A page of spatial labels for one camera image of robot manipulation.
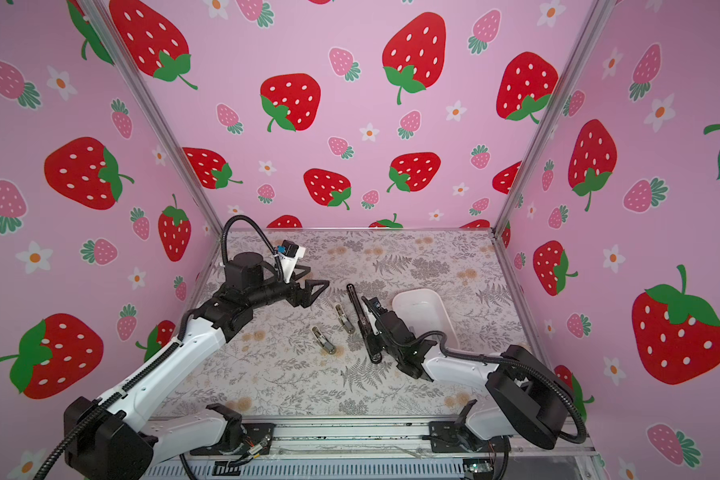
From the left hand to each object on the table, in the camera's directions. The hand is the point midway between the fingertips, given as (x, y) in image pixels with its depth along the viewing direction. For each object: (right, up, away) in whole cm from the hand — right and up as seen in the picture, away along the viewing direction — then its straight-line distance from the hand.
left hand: (318, 274), depth 75 cm
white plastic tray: (+32, -14, +23) cm, 41 cm away
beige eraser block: (-1, -21, +15) cm, 26 cm away
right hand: (+11, -16, +11) cm, 22 cm away
